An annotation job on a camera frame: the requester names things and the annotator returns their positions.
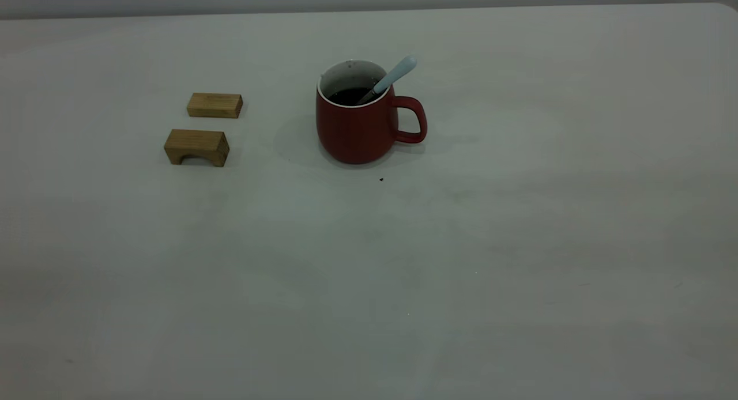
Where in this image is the red ceramic mug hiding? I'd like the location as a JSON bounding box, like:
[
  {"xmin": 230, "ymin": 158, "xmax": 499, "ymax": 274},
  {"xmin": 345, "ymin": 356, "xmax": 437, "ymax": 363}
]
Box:
[{"xmin": 315, "ymin": 60, "xmax": 428, "ymax": 164}]

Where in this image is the spoon with pale blue handle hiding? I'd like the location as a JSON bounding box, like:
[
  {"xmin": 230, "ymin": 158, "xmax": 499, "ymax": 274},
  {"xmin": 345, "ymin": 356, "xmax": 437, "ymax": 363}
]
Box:
[{"xmin": 355, "ymin": 55, "xmax": 418, "ymax": 105}]

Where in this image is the flat rectangular wooden block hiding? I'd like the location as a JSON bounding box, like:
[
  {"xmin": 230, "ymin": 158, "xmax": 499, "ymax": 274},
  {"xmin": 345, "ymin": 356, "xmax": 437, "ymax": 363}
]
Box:
[{"xmin": 186, "ymin": 93, "xmax": 243, "ymax": 119}]

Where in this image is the arch-shaped wooden block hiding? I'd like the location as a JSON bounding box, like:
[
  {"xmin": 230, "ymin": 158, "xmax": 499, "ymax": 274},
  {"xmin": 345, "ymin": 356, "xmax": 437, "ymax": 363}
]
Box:
[{"xmin": 164, "ymin": 129, "xmax": 230, "ymax": 168}]

